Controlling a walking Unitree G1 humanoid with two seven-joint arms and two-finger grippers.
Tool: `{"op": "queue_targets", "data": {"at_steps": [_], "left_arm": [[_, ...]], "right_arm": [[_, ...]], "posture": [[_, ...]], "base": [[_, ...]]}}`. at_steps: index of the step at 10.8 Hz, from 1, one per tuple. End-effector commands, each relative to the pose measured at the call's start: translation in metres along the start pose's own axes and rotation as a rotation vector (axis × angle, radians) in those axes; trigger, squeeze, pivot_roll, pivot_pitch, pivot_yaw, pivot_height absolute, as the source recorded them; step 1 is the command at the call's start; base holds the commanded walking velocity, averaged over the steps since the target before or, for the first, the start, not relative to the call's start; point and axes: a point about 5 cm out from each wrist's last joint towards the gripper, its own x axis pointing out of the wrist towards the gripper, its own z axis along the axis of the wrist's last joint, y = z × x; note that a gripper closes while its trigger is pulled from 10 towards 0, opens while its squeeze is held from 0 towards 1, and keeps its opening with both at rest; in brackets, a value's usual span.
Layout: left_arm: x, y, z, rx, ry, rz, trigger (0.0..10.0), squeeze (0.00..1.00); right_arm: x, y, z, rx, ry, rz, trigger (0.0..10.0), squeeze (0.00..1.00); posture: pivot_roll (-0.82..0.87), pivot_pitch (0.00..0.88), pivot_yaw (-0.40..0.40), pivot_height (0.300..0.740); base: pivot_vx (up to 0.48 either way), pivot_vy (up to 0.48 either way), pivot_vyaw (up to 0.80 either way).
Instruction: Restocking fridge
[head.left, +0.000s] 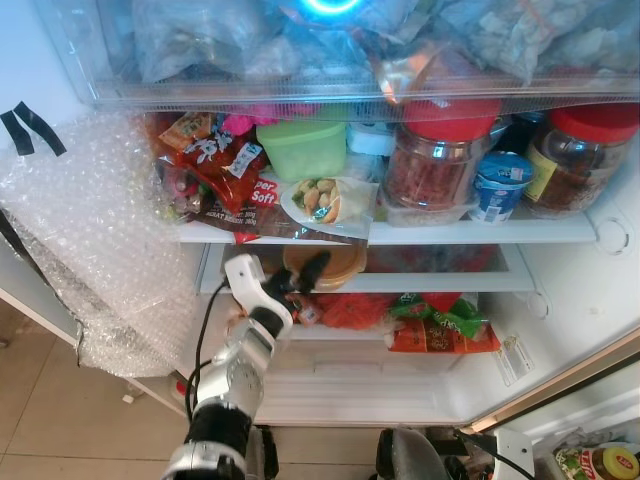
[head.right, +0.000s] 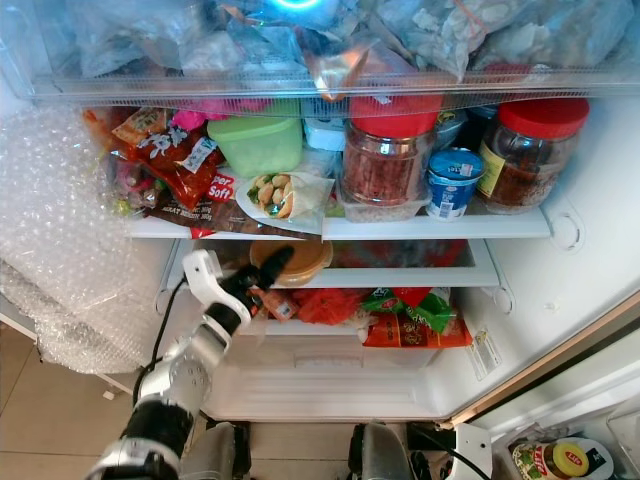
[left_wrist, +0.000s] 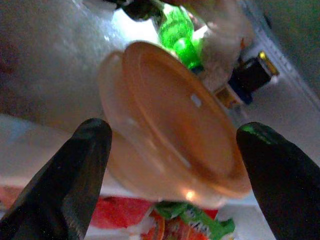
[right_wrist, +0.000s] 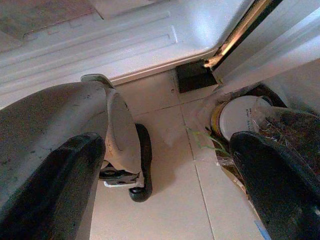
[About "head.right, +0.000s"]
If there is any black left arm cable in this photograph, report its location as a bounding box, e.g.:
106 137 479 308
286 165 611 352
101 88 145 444
135 275 191 411

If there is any blue white yogurt cup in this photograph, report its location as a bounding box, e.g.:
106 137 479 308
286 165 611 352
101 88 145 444
425 148 487 221

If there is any clear bubble wrap sheet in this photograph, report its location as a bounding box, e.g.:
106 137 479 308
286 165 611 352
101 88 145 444
0 105 161 376

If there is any dark package, red soft label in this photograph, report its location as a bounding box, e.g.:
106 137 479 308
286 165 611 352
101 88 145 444
145 168 326 241

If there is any white fridge shelf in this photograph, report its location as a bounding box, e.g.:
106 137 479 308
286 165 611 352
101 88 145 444
130 208 553 241

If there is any red printed snack bag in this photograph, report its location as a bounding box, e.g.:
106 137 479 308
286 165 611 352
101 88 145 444
110 108 226 213

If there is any clear crisper cover shelf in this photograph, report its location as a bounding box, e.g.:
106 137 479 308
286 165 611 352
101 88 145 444
165 238 501 291

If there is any green plastic container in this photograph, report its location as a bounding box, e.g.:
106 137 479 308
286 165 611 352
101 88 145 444
208 112 304 179

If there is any clear plastic tray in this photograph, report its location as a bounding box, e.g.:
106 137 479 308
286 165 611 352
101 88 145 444
335 185 431 223

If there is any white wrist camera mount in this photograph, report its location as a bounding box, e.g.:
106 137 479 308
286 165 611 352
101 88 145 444
181 249 253 323
452 424 493 480

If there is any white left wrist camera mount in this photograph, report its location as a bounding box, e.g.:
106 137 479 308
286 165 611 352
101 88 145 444
181 249 253 323

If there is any small white container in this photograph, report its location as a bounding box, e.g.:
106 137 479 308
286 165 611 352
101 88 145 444
302 118 351 153

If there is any flat red package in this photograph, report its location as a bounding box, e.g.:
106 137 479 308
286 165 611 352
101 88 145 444
335 240 471 269

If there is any red lid jar, yellow label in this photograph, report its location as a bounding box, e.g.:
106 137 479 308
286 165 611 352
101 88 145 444
475 97 591 215

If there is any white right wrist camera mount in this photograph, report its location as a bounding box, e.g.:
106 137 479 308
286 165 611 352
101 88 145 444
452 424 493 480

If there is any clear frozen food bag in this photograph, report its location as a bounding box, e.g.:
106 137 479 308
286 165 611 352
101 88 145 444
65 0 231 81
375 0 526 81
475 0 636 73
210 15 351 81

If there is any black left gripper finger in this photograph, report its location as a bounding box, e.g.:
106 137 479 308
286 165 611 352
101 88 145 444
260 246 297 289

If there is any green red snack package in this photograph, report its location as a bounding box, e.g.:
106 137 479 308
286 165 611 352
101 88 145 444
360 288 473 350

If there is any clear freezer drawer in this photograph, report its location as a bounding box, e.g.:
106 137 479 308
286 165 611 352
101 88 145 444
0 0 640 106

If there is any bag of red chilies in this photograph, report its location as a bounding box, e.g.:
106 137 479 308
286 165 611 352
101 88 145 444
290 288 366 327

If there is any blue ring light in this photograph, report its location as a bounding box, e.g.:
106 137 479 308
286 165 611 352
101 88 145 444
265 0 326 15

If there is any white fridge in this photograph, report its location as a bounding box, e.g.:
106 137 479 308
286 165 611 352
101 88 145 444
0 0 640 436

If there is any small orange sachet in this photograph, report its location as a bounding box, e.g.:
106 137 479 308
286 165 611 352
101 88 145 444
257 288 298 322

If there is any pink plastic package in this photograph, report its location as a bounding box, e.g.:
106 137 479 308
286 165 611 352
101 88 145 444
172 100 261 131

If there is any grey robot left leg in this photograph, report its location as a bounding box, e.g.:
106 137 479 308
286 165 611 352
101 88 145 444
182 420 253 480

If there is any shiny foil food bag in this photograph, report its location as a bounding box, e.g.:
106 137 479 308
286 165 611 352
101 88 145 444
310 45 401 101

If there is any orange round food container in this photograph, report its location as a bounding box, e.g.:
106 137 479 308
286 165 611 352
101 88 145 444
248 238 334 288

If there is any red lid jar, plain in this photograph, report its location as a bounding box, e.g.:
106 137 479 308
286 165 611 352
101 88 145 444
338 93 446 209

